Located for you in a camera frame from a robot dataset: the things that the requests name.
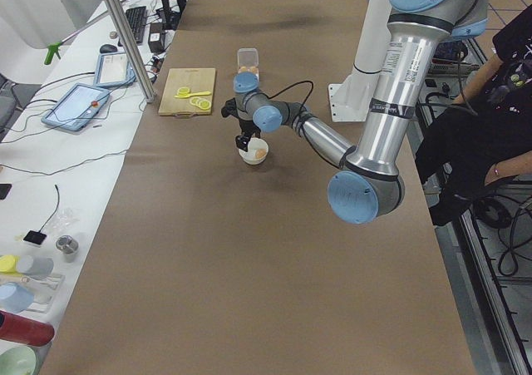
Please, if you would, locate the clear plastic egg box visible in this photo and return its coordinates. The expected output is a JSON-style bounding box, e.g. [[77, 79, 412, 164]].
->
[[237, 47, 259, 79]]

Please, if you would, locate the green bowl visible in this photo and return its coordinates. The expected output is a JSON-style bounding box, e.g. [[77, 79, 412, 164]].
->
[[0, 346, 42, 375]]

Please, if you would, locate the bamboo cutting board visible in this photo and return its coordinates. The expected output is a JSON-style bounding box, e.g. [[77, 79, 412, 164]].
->
[[158, 67, 216, 117]]

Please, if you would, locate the black keyboard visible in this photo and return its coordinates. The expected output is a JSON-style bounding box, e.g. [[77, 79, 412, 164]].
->
[[126, 6, 148, 45]]

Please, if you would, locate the yellow plastic knife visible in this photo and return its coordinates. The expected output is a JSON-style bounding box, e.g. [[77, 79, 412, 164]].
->
[[174, 91, 211, 99]]

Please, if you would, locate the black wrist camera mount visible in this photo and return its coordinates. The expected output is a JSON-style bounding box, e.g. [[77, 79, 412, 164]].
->
[[220, 98, 239, 119]]

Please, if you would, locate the blue teach pendant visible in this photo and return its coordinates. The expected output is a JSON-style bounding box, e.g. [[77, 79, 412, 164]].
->
[[94, 52, 135, 88], [42, 83, 111, 132]]

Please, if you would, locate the yellow plastic cup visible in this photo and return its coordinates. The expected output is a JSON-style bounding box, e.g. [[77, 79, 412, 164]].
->
[[0, 254, 20, 274]]

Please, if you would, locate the blue teach pendant far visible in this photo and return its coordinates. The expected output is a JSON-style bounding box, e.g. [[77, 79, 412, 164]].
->
[[94, 52, 135, 88]]

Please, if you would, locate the light blue cup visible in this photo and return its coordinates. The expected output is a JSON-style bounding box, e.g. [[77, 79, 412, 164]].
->
[[0, 283, 34, 313]]

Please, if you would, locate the black power adapter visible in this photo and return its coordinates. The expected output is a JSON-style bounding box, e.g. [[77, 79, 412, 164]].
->
[[148, 22, 165, 54]]

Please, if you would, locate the red cylinder bottle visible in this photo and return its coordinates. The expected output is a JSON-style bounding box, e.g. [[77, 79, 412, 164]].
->
[[1, 311, 55, 347]]

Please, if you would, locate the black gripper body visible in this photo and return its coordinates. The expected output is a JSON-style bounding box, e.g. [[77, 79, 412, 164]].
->
[[239, 119, 260, 138]]

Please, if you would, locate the green clamp tool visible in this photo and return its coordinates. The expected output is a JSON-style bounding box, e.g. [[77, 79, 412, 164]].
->
[[43, 42, 62, 66]]

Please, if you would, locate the small black square sensor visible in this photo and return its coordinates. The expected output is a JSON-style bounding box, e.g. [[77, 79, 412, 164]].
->
[[22, 230, 47, 246]]

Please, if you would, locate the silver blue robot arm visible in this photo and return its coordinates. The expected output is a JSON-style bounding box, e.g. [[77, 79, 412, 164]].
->
[[221, 0, 489, 224]]

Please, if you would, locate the black camera cable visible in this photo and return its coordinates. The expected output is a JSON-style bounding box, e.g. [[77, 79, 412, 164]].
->
[[268, 80, 315, 121]]

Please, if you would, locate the blue teach pendant near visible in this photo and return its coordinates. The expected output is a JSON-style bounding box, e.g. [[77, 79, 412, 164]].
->
[[42, 83, 111, 132]]

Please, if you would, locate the aluminium frame post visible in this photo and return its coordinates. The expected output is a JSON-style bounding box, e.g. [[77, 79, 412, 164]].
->
[[104, 0, 155, 103]]

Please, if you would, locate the white ceramic bowl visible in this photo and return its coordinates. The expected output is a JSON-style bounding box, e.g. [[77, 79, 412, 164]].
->
[[238, 137, 268, 165]]

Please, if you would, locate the seated person in black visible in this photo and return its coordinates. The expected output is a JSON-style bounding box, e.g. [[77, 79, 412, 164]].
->
[[415, 8, 531, 226]]

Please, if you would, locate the computer mouse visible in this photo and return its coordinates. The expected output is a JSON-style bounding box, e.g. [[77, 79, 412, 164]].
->
[[99, 44, 118, 54]]

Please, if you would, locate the grey plastic cup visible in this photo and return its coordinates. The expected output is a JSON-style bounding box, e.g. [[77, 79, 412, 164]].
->
[[16, 255, 54, 279]]

